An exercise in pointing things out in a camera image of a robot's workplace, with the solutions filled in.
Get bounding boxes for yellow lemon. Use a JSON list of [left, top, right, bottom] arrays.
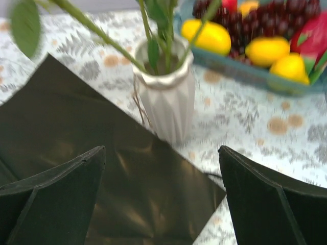
[[245, 36, 290, 68]]

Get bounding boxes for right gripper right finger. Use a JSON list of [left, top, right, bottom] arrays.
[[219, 145, 326, 244]]

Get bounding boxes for small orange fruit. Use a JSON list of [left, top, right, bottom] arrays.
[[238, 1, 260, 17]]

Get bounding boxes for peach rose stem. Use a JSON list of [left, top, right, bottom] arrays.
[[137, 1, 178, 75]]

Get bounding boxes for yellow mango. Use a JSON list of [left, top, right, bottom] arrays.
[[180, 19, 231, 56]]

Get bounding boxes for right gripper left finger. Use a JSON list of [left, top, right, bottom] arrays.
[[1, 146, 106, 244]]

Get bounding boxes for red apple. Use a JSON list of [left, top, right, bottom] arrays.
[[221, 0, 238, 13]]

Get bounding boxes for white ribbed ceramic vase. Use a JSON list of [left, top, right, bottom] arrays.
[[132, 52, 195, 144]]

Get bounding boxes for yellow pear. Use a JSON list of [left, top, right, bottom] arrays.
[[269, 53, 310, 85]]

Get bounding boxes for black ribbon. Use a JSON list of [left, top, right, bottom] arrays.
[[205, 173, 224, 187]]

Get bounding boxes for floral table mat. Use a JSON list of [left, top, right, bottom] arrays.
[[0, 10, 327, 245]]

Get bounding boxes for dark purple grapes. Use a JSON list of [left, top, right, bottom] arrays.
[[192, 0, 321, 64]]

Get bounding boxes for teal plastic fruit tub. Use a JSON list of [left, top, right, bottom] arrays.
[[173, 0, 327, 97]]

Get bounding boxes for white rose stems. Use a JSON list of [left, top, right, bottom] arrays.
[[177, 0, 221, 68]]

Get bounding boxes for black wrapping paper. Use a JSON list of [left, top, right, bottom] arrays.
[[1, 56, 225, 244]]

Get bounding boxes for red dragon fruit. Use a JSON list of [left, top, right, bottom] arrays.
[[291, 11, 326, 74]]

